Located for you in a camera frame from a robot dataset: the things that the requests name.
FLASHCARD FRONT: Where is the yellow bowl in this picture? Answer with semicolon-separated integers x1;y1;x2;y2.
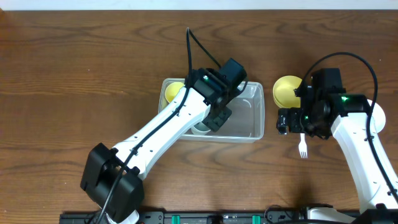
272;75;302;108

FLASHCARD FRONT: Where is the yellow cup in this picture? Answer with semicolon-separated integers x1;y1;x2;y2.
165;82;184;103

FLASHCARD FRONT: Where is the white cup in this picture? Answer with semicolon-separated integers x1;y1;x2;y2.
191;122;211;136

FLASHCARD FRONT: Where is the clear plastic container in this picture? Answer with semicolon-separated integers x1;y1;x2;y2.
157;77;266;144

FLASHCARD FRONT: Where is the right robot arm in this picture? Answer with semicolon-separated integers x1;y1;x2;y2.
274;80;397;223

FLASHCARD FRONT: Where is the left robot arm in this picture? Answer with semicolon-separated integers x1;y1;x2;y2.
80;67;247;223

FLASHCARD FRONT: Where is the pink fork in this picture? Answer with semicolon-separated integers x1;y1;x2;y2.
298;133;308;159

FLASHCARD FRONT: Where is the white bowl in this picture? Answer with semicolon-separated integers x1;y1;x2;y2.
370;103;386;133

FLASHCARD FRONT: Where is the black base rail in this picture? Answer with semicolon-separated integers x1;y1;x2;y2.
58;203;398;224

